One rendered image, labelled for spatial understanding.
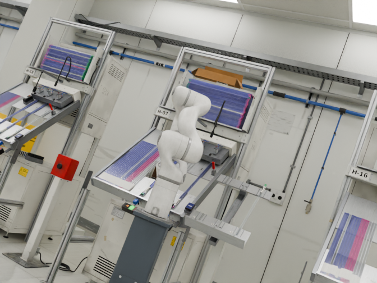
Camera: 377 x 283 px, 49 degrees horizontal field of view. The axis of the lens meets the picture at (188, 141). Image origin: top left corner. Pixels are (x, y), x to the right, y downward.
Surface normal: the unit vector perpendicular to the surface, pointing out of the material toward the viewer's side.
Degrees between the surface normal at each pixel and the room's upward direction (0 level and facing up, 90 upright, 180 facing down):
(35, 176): 90
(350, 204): 45
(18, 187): 90
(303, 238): 90
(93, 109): 90
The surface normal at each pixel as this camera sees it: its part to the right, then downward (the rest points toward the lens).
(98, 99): 0.86, 0.29
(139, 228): -0.06, -0.13
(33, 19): -0.37, -0.24
